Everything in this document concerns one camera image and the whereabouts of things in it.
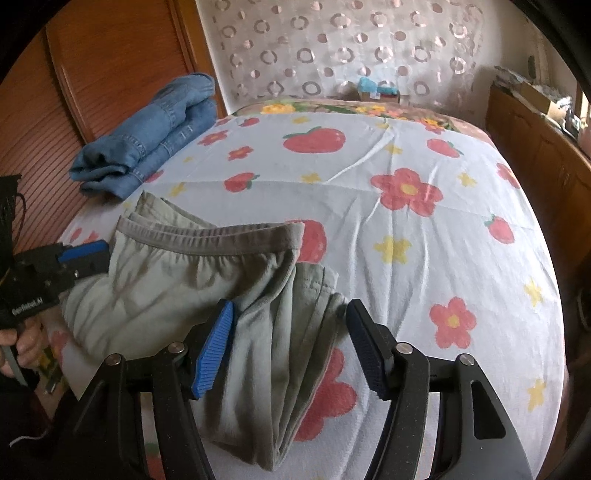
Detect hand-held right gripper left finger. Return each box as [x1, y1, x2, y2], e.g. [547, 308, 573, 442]
[65, 299, 237, 480]

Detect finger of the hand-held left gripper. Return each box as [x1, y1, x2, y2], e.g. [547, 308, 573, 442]
[16, 239, 110, 267]
[46, 254, 110, 291]

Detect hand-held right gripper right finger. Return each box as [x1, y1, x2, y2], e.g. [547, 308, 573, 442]
[345, 299, 534, 480]

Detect grey-green pants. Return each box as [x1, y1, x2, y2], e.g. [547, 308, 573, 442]
[60, 191, 349, 472]

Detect person's left hand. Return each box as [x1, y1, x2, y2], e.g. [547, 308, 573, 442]
[0, 316, 48, 378]

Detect white floral bedsheet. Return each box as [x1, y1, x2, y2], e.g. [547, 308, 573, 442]
[44, 111, 566, 480]

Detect person's dark clothing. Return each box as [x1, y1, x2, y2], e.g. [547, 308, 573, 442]
[0, 376, 75, 480]

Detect folded blue jeans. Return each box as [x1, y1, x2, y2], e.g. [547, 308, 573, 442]
[69, 73, 218, 201]

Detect wooden headboard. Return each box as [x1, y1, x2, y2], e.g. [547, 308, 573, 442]
[0, 0, 227, 241]

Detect pink floral blanket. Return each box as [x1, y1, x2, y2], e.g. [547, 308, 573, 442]
[231, 96, 490, 139]

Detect small cardboard box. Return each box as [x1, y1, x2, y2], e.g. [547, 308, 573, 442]
[360, 88, 400, 103]

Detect blue plastic packet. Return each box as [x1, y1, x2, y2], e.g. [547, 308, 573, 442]
[359, 78, 398, 94]

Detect wooden cabinet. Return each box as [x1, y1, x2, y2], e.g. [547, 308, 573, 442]
[485, 83, 591, 259]

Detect open cardboard box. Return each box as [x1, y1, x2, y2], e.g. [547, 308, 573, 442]
[512, 83, 565, 117]

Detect stack of patterned papers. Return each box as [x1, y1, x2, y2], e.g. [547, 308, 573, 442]
[494, 65, 573, 101]

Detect circle-patterned lace cloth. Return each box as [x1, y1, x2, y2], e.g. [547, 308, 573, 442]
[196, 0, 485, 104]

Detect white cable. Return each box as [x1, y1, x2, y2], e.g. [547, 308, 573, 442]
[9, 427, 48, 448]

